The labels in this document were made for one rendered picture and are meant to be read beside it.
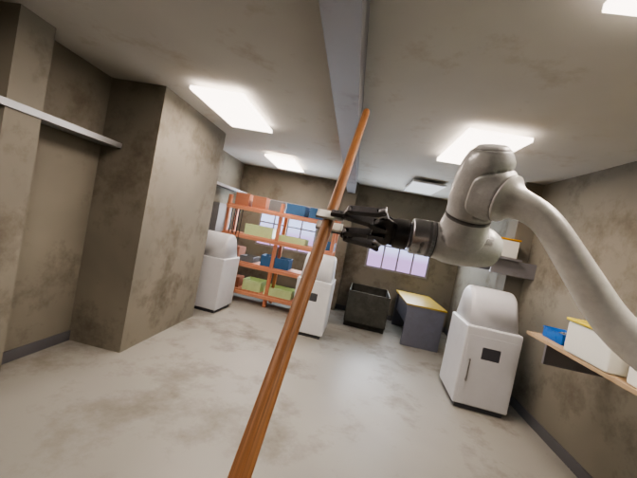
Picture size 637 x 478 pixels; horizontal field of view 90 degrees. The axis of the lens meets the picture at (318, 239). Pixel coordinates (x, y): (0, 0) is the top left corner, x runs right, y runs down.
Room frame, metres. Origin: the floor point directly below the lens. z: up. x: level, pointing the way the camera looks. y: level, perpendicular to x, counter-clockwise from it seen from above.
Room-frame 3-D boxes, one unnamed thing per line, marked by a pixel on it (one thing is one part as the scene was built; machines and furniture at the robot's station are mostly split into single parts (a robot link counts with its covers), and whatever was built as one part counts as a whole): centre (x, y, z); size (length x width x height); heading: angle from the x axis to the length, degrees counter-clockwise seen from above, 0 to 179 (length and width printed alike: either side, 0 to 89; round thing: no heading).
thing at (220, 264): (6.23, 1.89, 0.74); 0.76 x 0.70 x 1.49; 174
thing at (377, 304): (7.17, -1.36, 0.39); 1.20 x 0.94 x 0.79; 174
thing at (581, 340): (2.51, -2.46, 1.44); 0.52 x 0.43 x 0.29; 174
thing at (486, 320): (4.38, -2.49, 0.78); 0.82 x 0.71 x 1.57; 174
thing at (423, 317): (6.89, -2.41, 0.42); 1.53 x 0.78 x 0.83; 174
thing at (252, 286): (7.14, 0.84, 1.19); 2.59 x 0.70 x 2.38; 84
